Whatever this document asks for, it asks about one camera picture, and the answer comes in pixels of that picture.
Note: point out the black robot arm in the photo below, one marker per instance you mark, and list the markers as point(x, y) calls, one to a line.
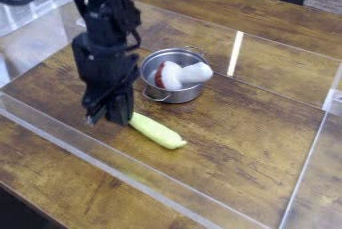
point(112, 22)

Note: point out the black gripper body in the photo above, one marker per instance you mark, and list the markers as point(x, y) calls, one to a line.
point(108, 69)

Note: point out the clear acrylic barrier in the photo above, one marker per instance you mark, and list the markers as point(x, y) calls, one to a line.
point(189, 201)
point(315, 206)

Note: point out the clear acrylic front barrier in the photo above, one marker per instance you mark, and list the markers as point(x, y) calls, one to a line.
point(189, 201)

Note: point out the red white toy mushroom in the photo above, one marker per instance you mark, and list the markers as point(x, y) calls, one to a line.
point(172, 76)

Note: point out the clear acrylic right barrier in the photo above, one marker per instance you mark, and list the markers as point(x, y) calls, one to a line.
point(315, 206)

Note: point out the green handled metal spoon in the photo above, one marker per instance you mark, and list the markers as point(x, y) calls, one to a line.
point(157, 132)

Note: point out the small steel pot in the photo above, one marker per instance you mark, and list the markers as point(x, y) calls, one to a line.
point(184, 56)

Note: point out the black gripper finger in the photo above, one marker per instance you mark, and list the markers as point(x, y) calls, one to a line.
point(121, 107)
point(96, 113)

